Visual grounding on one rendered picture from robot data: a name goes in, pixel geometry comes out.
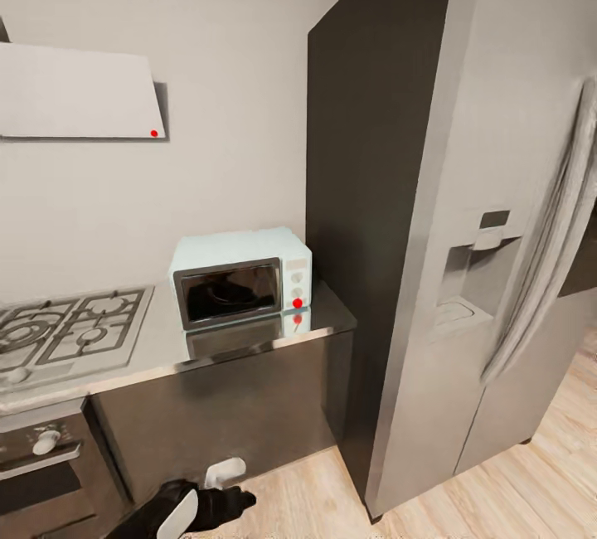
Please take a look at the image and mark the microwave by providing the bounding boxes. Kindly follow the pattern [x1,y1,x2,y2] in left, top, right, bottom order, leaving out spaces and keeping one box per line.
[168,227,312,332]

